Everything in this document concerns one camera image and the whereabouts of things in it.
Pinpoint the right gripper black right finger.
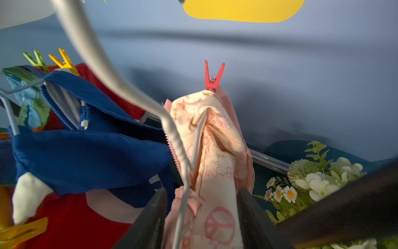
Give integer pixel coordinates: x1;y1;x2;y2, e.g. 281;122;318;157
237;187;293;249

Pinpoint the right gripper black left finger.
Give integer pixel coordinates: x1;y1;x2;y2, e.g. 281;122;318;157
113;188;167;249

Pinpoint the pink kids jacket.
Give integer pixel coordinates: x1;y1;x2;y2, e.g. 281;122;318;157
164;88;255;249

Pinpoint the red clothespin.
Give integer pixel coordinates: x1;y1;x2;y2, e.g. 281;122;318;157
204;60;226;92

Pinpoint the white wire hanger pink jacket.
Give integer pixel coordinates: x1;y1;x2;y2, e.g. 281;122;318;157
52;1;192;249

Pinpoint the white hanger blue jacket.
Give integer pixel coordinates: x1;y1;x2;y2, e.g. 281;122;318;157
1;78;46;136

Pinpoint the artificial white flowers plant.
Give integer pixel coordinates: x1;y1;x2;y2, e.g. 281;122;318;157
253;140;398;249

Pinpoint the blue red white jacket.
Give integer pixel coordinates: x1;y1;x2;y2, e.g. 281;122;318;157
11;67;175;249

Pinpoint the black clothes rack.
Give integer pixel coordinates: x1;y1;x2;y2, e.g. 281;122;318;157
276;159;398;249

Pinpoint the yellow clothespin lower blue jacket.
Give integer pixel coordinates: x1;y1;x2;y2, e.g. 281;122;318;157
1;217;48;249

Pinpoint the yellow clothespin blue jacket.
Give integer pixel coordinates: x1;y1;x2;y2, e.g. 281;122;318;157
48;48;80;76
1;217;48;249

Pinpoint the rainbow striped jacket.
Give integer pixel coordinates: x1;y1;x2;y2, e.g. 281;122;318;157
2;65;50;132

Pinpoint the yellow clothespin top blue jacket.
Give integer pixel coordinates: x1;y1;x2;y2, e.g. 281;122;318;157
48;48;80;76

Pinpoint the green clothespin rainbow jacket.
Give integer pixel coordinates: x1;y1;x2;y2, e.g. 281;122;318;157
22;49;50;74

